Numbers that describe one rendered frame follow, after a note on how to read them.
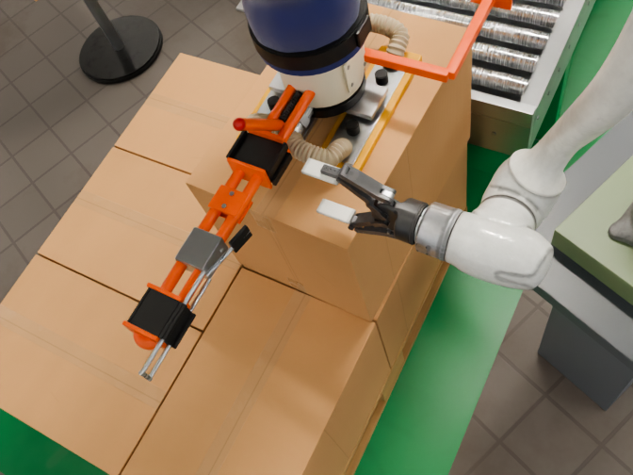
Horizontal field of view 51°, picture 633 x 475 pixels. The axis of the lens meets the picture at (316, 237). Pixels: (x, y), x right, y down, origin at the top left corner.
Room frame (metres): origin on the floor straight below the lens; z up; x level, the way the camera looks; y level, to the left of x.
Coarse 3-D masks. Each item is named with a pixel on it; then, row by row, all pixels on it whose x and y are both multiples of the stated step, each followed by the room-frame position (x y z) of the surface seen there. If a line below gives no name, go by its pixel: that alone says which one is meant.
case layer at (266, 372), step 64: (192, 64) 1.65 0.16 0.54; (128, 128) 1.50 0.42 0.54; (192, 128) 1.40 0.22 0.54; (128, 192) 1.26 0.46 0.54; (448, 192) 0.90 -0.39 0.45; (64, 256) 1.13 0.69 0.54; (128, 256) 1.05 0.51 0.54; (0, 320) 1.01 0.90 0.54; (64, 320) 0.93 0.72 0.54; (256, 320) 0.71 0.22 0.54; (320, 320) 0.65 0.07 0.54; (384, 320) 0.61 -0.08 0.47; (0, 384) 0.83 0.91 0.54; (64, 384) 0.76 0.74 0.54; (128, 384) 0.69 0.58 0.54; (192, 384) 0.62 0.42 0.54; (256, 384) 0.56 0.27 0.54; (320, 384) 0.50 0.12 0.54; (128, 448) 0.53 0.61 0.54; (192, 448) 0.47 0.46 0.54; (256, 448) 0.42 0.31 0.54; (320, 448) 0.37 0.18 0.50
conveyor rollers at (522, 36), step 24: (384, 0) 1.58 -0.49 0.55; (432, 0) 1.53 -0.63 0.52; (456, 0) 1.48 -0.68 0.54; (552, 0) 1.33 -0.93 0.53; (456, 24) 1.39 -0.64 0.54; (504, 24) 1.31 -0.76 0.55; (552, 24) 1.25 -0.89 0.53; (480, 48) 1.25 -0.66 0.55; (504, 48) 1.22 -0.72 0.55; (480, 72) 1.17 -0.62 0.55
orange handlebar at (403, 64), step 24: (480, 24) 0.87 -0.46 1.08; (408, 72) 0.84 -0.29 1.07; (432, 72) 0.80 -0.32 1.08; (456, 72) 0.78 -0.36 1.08; (288, 96) 0.88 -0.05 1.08; (312, 96) 0.87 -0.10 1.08; (288, 120) 0.83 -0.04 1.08; (216, 192) 0.73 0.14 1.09; (240, 192) 0.71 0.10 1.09; (216, 216) 0.69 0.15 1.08; (240, 216) 0.67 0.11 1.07; (168, 288) 0.58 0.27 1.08; (144, 336) 0.51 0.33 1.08
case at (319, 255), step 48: (432, 48) 0.98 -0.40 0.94; (432, 96) 0.85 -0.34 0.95; (384, 144) 0.79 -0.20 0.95; (432, 144) 0.84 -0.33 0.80; (192, 192) 0.89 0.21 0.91; (288, 192) 0.77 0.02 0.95; (336, 192) 0.72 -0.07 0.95; (432, 192) 0.83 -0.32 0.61; (288, 240) 0.71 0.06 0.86; (336, 240) 0.62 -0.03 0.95; (384, 240) 0.67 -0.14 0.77; (336, 288) 0.64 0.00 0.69; (384, 288) 0.64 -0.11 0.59
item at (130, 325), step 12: (156, 288) 0.58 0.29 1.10; (144, 300) 0.57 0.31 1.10; (156, 300) 0.56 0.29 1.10; (168, 300) 0.55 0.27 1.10; (180, 300) 0.54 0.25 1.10; (144, 312) 0.55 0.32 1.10; (156, 312) 0.54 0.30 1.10; (168, 312) 0.53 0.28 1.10; (132, 324) 0.53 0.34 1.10; (144, 324) 0.53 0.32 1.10; (156, 324) 0.52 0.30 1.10; (156, 336) 0.50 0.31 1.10
